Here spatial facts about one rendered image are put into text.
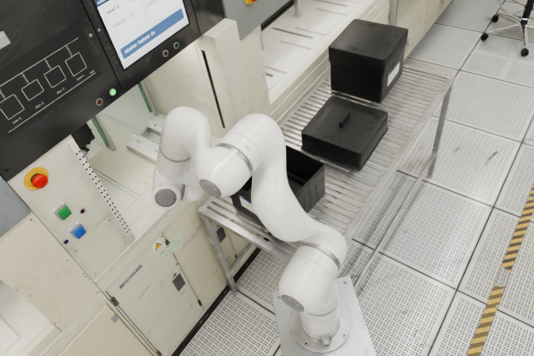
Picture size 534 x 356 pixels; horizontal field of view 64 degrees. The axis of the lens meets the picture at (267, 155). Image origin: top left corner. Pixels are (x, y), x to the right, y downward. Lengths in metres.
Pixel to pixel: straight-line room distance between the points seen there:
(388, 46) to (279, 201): 1.28
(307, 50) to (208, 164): 1.57
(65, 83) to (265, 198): 0.62
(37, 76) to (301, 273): 0.81
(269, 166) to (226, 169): 0.14
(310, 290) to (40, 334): 0.94
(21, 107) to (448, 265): 2.09
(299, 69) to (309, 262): 1.31
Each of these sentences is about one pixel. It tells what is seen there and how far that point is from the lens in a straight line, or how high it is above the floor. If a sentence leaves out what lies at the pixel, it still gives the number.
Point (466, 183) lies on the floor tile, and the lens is 2.88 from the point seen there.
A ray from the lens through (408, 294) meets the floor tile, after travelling 2.40.
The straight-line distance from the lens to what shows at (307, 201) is 1.64.
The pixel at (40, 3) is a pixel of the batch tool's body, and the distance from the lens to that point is 1.18.
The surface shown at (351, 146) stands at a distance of 1.79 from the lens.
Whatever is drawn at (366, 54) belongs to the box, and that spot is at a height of 1.01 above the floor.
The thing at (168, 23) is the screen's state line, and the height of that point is 1.51.
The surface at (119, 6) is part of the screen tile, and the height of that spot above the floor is 1.63.
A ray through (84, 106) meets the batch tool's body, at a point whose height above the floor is 1.45.
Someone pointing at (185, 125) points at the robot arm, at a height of 1.54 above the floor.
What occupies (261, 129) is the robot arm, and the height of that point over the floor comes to 1.52.
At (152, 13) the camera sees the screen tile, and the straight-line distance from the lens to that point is 1.38.
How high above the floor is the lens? 2.13
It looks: 45 degrees down
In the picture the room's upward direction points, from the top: 11 degrees counter-clockwise
